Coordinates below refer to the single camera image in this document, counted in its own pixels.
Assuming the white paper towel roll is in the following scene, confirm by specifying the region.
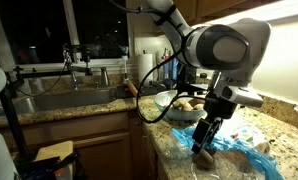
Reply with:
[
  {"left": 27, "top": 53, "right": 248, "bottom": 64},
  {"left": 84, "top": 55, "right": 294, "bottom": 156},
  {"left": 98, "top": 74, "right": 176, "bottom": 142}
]
[{"left": 137, "top": 53, "right": 154, "bottom": 84}]

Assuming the thin black cable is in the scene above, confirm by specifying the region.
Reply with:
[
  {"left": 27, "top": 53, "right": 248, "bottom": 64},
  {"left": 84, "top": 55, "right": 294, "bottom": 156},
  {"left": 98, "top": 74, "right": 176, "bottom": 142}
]
[{"left": 15, "top": 63, "right": 70, "bottom": 98}]

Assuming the black dish tray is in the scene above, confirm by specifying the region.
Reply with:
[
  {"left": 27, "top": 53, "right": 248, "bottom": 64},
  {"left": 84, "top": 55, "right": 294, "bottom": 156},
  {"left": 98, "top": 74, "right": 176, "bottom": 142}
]
[{"left": 117, "top": 83, "right": 167, "bottom": 99}]

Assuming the wooden wall cabinet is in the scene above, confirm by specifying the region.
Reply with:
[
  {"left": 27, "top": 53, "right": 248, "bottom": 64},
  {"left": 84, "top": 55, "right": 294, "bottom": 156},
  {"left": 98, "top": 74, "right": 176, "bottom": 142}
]
[{"left": 172, "top": 0, "right": 280, "bottom": 26}]

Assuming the white rounded robot base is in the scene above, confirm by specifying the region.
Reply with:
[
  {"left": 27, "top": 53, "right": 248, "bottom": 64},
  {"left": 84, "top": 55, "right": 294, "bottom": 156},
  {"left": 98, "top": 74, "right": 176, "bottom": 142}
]
[{"left": 0, "top": 129, "right": 19, "bottom": 180}]

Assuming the blue plastic bottle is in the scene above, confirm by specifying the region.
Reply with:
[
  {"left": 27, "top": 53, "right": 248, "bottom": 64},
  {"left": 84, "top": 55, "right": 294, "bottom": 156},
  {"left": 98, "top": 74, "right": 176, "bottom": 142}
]
[{"left": 170, "top": 56, "right": 180, "bottom": 81}]

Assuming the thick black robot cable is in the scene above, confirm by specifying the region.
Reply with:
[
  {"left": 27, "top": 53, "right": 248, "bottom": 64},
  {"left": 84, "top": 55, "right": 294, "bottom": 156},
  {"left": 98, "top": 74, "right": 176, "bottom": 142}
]
[{"left": 107, "top": 0, "right": 210, "bottom": 125}]

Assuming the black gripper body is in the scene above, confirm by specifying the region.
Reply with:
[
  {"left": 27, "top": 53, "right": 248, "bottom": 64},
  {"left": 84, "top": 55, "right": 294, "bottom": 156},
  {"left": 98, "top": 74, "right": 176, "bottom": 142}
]
[{"left": 202, "top": 95, "right": 238, "bottom": 120}]

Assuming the greenish brown potato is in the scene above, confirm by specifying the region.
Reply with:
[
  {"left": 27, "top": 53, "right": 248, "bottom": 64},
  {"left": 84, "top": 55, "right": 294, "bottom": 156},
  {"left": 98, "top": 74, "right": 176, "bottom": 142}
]
[{"left": 171, "top": 98, "right": 185, "bottom": 110}]

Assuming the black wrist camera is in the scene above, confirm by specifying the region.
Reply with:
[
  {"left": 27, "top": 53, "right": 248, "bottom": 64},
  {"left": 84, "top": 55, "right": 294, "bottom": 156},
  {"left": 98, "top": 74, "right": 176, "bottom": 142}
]
[{"left": 178, "top": 82, "right": 211, "bottom": 98}]

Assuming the blue plastic potato bag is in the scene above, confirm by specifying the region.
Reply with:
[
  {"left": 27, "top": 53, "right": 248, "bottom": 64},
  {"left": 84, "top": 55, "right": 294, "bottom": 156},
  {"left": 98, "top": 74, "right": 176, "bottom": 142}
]
[{"left": 171, "top": 113, "right": 285, "bottom": 180}]

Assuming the black tripod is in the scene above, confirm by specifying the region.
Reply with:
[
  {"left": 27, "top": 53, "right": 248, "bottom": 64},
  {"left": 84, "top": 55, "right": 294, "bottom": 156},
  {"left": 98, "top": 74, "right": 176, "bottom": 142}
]
[{"left": 0, "top": 33, "right": 77, "bottom": 180}]

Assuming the clear glass bowl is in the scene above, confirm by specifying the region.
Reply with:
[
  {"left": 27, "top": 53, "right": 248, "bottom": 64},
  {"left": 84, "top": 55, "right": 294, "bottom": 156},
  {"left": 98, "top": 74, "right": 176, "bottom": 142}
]
[{"left": 154, "top": 89, "right": 210, "bottom": 122}]

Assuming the metal soap dispenser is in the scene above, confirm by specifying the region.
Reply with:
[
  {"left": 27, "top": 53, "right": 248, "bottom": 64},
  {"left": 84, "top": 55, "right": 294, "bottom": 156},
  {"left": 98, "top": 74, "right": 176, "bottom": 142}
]
[{"left": 99, "top": 66, "right": 110, "bottom": 87}]

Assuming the wooden handle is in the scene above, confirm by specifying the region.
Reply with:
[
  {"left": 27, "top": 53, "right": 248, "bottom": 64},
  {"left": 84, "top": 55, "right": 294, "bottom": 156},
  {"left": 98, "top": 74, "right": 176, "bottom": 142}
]
[{"left": 125, "top": 78, "right": 140, "bottom": 98}]

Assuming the metal faucet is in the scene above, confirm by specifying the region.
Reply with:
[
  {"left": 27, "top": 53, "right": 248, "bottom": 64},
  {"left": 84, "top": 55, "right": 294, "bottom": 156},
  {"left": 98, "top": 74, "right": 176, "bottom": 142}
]
[{"left": 63, "top": 49, "right": 81, "bottom": 92}]

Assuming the small jar black lid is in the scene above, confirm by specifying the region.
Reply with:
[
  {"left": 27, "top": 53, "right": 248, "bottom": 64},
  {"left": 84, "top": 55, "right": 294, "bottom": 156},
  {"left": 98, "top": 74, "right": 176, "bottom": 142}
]
[{"left": 199, "top": 72, "right": 209, "bottom": 85}]

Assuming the cardboard box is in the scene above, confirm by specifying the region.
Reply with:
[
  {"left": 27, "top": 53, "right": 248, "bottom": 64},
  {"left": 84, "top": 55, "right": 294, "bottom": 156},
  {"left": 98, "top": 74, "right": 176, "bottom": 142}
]
[{"left": 33, "top": 140, "right": 75, "bottom": 180}]

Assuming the stainless steel sink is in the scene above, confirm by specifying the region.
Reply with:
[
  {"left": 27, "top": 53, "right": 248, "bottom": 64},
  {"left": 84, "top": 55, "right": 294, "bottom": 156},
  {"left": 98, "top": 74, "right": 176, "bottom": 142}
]
[{"left": 12, "top": 89, "right": 118, "bottom": 115}]

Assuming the white dish brush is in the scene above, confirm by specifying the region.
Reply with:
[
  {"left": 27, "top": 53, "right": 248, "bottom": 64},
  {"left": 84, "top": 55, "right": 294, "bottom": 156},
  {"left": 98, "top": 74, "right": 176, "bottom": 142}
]
[{"left": 121, "top": 54, "right": 129, "bottom": 83}]

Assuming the white framed window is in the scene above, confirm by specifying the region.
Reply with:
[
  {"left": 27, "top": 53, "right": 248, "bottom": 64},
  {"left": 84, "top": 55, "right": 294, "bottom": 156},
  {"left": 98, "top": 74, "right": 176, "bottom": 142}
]
[{"left": 0, "top": 0, "right": 138, "bottom": 68}]

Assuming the under cabinet light strip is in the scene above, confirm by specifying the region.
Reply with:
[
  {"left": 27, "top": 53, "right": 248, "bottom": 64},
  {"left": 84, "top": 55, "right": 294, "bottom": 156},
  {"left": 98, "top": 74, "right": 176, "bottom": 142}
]
[{"left": 202, "top": 0, "right": 298, "bottom": 27}]

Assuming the wooden base cabinet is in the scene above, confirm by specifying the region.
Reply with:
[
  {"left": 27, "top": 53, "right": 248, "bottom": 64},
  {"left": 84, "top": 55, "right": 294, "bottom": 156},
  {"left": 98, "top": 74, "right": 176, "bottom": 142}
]
[{"left": 0, "top": 109, "right": 167, "bottom": 180}]

